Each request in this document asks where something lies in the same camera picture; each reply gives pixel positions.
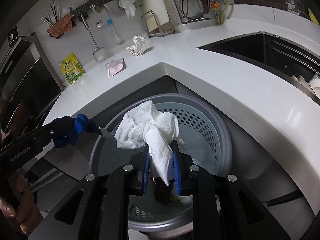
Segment person's left hand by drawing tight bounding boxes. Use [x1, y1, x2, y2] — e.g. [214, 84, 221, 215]
[0, 175, 42, 234]

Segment chopsticks bundle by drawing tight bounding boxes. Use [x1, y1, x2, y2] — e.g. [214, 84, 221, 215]
[41, 2, 60, 27]

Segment orange dishcloth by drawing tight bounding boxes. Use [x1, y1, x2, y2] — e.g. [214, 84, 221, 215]
[47, 14, 75, 37]

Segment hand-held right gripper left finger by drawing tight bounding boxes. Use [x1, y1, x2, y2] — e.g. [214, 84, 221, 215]
[27, 146, 151, 240]

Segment white plates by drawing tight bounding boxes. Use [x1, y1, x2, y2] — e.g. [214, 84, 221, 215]
[291, 74, 313, 90]

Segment white cutting board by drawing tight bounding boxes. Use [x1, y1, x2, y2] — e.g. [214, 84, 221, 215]
[139, 0, 170, 27]

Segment blue white bottle brush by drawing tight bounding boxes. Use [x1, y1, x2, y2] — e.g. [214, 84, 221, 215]
[104, 10, 122, 44]

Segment grey perforated trash bin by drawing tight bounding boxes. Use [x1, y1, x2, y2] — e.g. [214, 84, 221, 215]
[89, 94, 233, 230]

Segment printed glass cup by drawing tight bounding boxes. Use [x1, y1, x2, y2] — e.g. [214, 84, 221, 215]
[284, 0, 307, 13]

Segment small crumpled white paper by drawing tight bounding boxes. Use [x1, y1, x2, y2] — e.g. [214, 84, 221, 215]
[126, 35, 148, 56]

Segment large white tissue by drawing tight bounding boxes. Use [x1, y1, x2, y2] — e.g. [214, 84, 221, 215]
[114, 100, 180, 187]

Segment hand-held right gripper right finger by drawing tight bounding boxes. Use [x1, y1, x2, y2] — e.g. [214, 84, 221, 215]
[171, 140, 292, 240]

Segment pot lid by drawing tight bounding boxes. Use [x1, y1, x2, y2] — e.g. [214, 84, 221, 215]
[181, 0, 212, 20]

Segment white hanging cloth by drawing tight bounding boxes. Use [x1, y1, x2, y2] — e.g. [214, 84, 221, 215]
[118, 0, 137, 19]

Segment yellow gas hose with valve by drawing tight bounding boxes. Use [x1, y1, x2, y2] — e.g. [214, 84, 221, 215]
[211, 0, 230, 25]

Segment black wall device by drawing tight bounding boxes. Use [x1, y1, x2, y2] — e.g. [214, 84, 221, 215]
[7, 26, 19, 47]

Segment small metal spoon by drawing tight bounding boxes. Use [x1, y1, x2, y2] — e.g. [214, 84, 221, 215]
[90, 4, 104, 28]

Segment metal cutting board holder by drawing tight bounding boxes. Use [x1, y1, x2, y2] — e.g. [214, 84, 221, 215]
[141, 10, 175, 38]

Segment white bowl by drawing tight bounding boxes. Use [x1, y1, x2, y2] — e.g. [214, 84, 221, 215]
[309, 76, 320, 95]

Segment dark range hood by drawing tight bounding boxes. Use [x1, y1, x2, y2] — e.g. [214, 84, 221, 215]
[0, 32, 63, 130]

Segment yellow green seasoning pouch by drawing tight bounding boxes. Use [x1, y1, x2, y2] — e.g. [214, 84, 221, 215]
[62, 53, 85, 84]

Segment pinkish clear plastic wrapper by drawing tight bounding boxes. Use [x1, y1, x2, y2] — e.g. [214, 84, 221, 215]
[105, 58, 125, 78]

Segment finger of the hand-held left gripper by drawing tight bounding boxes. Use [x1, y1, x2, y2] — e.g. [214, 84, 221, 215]
[53, 134, 78, 148]
[51, 116, 77, 137]

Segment black pot lid rack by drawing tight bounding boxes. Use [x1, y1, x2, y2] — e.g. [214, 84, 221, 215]
[162, 0, 215, 24]

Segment kitchen sink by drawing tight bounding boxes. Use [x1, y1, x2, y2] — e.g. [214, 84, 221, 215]
[196, 31, 320, 100]

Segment metal spatula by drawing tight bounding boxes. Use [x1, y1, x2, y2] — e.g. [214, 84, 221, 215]
[79, 12, 108, 62]

